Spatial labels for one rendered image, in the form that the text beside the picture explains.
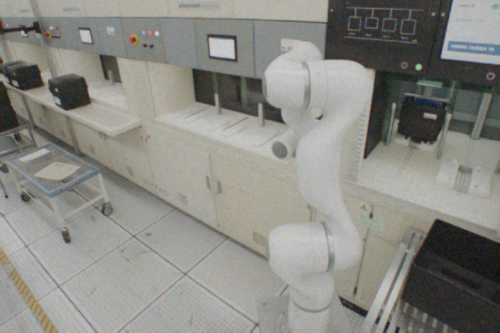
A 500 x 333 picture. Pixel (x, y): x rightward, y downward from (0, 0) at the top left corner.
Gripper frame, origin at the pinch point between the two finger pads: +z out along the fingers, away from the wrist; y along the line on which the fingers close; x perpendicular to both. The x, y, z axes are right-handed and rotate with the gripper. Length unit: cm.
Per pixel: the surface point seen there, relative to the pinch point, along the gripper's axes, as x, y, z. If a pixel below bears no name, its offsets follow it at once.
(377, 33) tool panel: 33.4, 14.3, 12.3
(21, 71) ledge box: -19, -352, -6
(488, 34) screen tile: 36, 49, 12
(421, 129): -21, 30, 64
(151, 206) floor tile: -120, -156, 5
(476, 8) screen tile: 43, 44, 12
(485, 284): -43, 70, -7
